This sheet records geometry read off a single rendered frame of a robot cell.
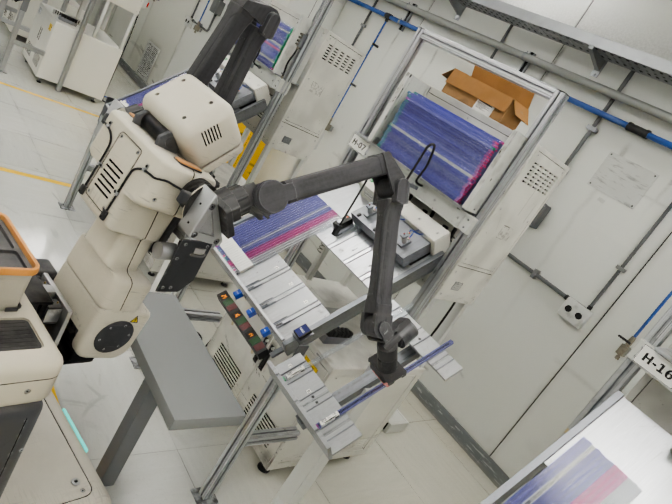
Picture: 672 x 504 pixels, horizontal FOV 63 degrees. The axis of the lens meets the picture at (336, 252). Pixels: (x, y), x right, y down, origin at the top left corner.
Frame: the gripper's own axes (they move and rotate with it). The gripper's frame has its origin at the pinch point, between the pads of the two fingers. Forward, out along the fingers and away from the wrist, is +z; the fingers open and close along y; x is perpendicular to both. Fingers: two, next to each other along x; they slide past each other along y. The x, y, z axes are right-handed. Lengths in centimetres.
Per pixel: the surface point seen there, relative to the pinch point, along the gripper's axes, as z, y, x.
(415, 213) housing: 2, 55, -56
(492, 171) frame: -23, 35, -73
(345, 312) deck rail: 10.0, 35.9, -8.9
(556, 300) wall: 113, 41, -156
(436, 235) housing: 2, 40, -54
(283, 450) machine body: 73, 35, 27
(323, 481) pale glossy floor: 107, 28, 15
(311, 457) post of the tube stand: 31.0, 7.1, 25.3
